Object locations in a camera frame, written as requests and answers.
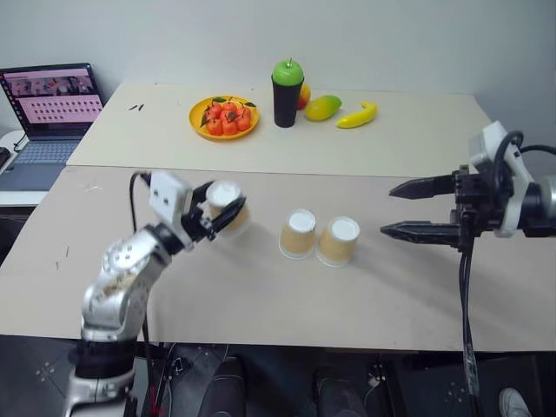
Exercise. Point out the green toy apple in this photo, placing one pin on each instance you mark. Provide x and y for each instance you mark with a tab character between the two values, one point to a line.
286	73

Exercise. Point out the white shoe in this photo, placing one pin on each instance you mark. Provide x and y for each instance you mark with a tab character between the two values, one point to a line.
514	404

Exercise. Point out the yellow plastic plate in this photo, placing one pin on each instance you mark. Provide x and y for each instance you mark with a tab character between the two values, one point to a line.
197	119

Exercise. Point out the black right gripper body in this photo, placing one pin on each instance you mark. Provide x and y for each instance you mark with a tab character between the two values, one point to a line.
475	204

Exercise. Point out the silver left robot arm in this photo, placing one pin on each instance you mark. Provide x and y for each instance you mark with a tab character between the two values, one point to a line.
126	260

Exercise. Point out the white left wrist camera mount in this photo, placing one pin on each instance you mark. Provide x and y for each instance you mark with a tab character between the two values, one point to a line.
167	195

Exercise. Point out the dark rounded shape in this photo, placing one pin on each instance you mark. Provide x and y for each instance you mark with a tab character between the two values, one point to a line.
341	393
223	386

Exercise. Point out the brown paper cup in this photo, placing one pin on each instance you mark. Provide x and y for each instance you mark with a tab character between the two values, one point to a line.
221	195
338	243
297	239

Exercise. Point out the tall black cup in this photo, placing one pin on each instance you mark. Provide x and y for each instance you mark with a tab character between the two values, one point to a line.
286	104

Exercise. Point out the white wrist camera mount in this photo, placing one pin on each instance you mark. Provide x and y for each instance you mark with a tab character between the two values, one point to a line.
490	140
167	195

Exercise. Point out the small black object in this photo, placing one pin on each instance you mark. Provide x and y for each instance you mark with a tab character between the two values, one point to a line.
3	157

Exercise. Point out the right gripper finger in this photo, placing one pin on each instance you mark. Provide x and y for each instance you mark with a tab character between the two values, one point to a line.
425	232
428	187

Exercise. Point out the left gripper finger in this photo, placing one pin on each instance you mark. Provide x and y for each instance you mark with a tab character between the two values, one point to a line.
202	193
230	215

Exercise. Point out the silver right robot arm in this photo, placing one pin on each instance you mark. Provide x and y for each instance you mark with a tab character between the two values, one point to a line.
547	191

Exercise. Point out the open grey laptop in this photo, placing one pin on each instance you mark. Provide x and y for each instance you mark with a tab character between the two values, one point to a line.
48	108

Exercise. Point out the red and yellow toy fruit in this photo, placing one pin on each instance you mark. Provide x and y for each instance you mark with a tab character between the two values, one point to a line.
305	97

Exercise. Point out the yellow toy banana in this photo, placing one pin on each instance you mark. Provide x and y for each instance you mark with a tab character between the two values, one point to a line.
358	118

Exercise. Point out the orange-red toy fruit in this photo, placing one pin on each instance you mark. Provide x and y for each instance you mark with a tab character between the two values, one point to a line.
229	128
244	125
214	110
229	107
245	114
229	116
213	127

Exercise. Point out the yellow-green toy mango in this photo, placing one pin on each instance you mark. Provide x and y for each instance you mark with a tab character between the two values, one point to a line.
321	108

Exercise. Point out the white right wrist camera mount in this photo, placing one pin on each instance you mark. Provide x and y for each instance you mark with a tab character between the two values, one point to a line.
490	140

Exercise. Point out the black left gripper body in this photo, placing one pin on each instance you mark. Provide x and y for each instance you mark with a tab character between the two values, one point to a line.
196	221

